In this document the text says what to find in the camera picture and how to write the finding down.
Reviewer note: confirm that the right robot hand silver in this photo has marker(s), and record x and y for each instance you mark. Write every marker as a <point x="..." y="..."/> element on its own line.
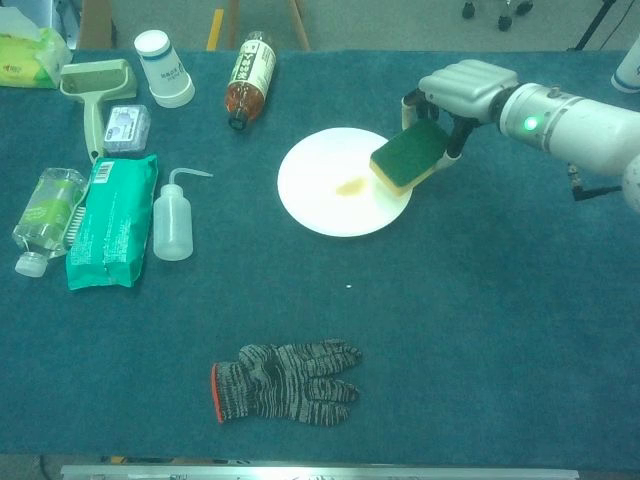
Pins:
<point x="470" y="85"/>

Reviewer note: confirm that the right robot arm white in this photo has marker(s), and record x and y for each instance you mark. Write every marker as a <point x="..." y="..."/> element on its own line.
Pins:
<point x="575" y="130"/>

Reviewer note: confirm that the yellow green tissue pack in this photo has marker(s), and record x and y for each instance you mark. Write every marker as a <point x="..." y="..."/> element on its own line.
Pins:
<point x="30" y="60"/>

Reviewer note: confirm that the green yellow sponge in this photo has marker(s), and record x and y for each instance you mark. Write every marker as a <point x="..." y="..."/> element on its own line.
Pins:
<point x="410" y="155"/>

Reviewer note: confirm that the grey knit work glove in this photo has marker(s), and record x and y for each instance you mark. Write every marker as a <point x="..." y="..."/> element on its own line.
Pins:
<point x="280" y="385"/>

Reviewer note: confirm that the white lidded jar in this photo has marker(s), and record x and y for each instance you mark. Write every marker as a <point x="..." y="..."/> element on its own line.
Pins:
<point x="165" y="70"/>

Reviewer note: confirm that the beige lint roller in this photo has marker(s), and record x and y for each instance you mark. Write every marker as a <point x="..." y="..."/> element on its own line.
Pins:
<point x="92" y="115"/>

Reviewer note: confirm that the clear water bottle green label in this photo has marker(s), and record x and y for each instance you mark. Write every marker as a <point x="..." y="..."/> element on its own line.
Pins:
<point x="45" y="215"/>

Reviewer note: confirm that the teal wet wipes pack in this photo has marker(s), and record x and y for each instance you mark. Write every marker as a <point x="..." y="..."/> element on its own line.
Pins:
<point x="112" y="225"/>

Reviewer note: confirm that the aluminium rail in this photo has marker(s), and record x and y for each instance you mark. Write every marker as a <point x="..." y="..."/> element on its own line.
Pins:
<point x="320" y="472"/>

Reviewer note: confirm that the clear squeeze wash bottle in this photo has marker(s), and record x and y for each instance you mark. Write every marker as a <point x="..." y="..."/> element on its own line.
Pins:
<point x="172" y="225"/>

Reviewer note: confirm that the wheeled chair base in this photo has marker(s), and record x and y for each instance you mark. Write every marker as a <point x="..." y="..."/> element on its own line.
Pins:
<point x="502" y="15"/>

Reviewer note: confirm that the teal table cloth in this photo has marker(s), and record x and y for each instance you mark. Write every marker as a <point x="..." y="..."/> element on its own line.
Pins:
<point x="450" y="325"/>

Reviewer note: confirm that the white cup blue band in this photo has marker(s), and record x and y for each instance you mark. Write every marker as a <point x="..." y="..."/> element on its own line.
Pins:
<point x="629" y="70"/>

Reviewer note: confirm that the wooden stand legs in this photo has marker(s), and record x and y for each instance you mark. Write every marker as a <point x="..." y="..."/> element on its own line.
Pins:
<point x="297" y="25"/>

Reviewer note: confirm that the white round plate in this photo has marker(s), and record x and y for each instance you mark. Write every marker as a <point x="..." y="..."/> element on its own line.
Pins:
<point x="330" y="210"/>

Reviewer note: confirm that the brown tea bottle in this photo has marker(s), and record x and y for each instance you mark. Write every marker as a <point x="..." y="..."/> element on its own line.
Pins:
<point x="250" y="75"/>

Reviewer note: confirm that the black tripod leg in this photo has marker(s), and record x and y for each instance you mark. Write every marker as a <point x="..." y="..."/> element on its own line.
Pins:
<point x="592" y="25"/>

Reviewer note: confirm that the purple cotton swab box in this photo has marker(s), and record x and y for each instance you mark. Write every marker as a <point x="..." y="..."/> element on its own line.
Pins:
<point x="127" y="130"/>

